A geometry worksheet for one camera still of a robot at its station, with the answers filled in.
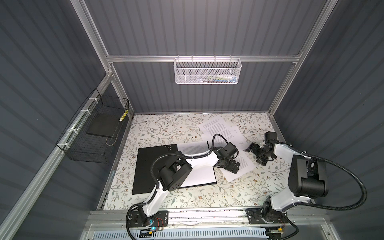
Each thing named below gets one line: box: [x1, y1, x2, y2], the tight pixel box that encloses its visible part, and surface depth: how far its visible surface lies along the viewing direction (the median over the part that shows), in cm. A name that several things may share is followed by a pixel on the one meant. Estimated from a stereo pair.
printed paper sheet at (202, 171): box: [177, 141, 219, 187], surface depth 88 cm
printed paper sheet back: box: [197, 117, 250, 151], surface depth 111 cm
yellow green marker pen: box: [119, 109, 129, 122], surface depth 84 cm
